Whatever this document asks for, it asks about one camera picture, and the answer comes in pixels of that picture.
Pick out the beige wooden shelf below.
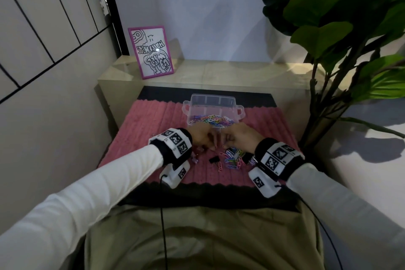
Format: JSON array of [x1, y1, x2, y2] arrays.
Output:
[[97, 55, 327, 134]]

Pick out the black left wristband with markers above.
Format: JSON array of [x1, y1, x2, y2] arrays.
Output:
[[148, 127, 193, 166]]

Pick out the person's left hand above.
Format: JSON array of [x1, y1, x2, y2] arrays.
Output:
[[188, 122, 219, 153]]

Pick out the person's right forearm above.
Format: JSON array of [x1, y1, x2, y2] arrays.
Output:
[[286, 162, 405, 270]]

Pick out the person's olive trousers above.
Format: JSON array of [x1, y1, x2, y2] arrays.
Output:
[[84, 205, 327, 270]]

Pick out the person's right hand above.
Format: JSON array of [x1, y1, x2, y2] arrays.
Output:
[[221, 122, 266, 155]]

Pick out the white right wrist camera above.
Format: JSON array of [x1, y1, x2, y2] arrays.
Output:
[[248, 167, 282, 199]]

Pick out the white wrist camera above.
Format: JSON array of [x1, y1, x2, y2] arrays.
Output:
[[159, 159, 191, 189], [248, 167, 282, 199]]

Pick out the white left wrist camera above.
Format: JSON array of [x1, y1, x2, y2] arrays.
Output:
[[159, 159, 191, 189]]

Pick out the pile of colourful paper clips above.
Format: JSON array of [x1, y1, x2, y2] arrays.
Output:
[[218, 148, 251, 172], [189, 114, 236, 128]]

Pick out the green leafy plant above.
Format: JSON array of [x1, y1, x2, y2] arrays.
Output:
[[260, 0, 405, 150]]

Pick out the black wristband with markers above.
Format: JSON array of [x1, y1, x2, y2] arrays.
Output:
[[254, 138, 306, 182], [148, 127, 193, 166]]

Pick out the pink ribbed mat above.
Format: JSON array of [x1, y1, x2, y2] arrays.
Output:
[[98, 99, 300, 188]]

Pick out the black right wristband with markers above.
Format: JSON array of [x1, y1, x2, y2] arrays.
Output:
[[254, 138, 306, 182]]

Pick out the person's left forearm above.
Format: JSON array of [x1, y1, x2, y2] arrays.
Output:
[[0, 145, 164, 270]]

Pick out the pink framed drawing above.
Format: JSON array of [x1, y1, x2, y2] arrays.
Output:
[[127, 26, 175, 80]]

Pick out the transparent storage box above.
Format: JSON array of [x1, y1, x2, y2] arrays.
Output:
[[182, 93, 246, 129]]

